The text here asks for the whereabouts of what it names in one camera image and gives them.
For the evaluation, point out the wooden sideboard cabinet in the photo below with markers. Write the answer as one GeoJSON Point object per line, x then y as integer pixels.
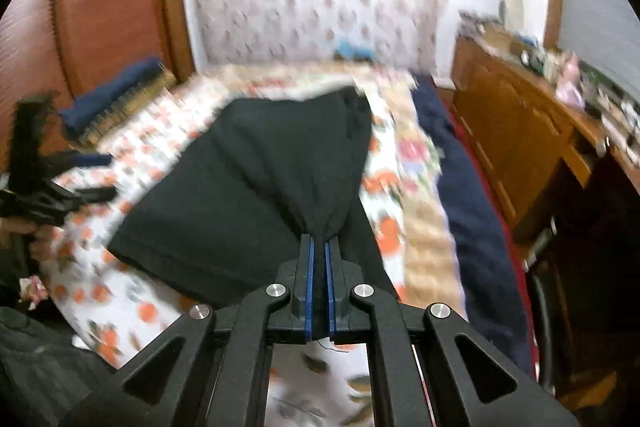
{"type": "Point", "coordinates": [510, 127]}

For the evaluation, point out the pile of patterned cloths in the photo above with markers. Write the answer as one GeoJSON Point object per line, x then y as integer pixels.
{"type": "Point", "coordinates": [475, 23]}

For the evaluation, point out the stack of folded clothes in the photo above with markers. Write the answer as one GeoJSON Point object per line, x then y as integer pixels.
{"type": "Point", "coordinates": [110, 92]}

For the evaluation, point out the gold patterned folded cloth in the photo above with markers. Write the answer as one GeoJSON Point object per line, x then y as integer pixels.
{"type": "Point", "coordinates": [130, 107]}

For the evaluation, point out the grey window blind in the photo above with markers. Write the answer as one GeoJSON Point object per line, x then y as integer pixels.
{"type": "Point", "coordinates": [600, 17]}

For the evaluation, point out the cardboard box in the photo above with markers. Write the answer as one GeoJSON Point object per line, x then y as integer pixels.
{"type": "Point", "coordinates": [500, 39]}

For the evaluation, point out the orange-print bed sheet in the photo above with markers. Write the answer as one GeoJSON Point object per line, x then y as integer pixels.
{"type": "Point", "coordinates": [100, 297]}

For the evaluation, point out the pink tissue box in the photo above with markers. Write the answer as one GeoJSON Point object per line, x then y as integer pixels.
{"type": "Point", "coordinates": [571, 95]}

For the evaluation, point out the wooden slatted wardrobe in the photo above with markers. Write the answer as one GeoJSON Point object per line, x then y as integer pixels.
{"type": "Point", "coordinates": [110, 7]}

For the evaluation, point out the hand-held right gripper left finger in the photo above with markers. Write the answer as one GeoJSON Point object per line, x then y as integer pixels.
{"type": "Point", "coordinates": [310, 297]}

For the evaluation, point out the pink thermos bottle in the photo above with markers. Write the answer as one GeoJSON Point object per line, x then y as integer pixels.
{"type": "Point", "coordinates": [570, 72]}

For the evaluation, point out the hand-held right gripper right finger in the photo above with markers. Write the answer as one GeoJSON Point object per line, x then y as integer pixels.
{"type": "Point", "coordinates": [328, 297]}

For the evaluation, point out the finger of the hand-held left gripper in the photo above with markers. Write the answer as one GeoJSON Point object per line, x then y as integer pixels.
{"type": "Point", "coordinates": [90, 159]}
{"type": "Point", "coordinates": [95, 194]}

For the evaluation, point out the person's left hand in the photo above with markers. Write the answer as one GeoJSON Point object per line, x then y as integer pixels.
{"type": "Point", "coordinates": [35, 242]}

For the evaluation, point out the teal object on box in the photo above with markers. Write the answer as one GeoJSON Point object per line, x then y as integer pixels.
{"type": "Point", "coordinates": [355, 49]}

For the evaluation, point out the person's dark grey clothing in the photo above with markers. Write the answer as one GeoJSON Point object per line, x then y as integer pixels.
{"type": "Point", "coordinates": [40, 367]}

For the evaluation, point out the black t-shirt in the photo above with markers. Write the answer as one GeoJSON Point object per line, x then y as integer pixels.
{"type": "Point", "coordinates": [240, 187]}

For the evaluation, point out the dark chair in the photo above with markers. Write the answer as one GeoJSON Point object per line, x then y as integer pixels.
{"type": "Point", "coordinates": [590, 282]}

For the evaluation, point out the navy blanket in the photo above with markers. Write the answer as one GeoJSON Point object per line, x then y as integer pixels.
{"type": "Point", "coordinates": [470, 217]}

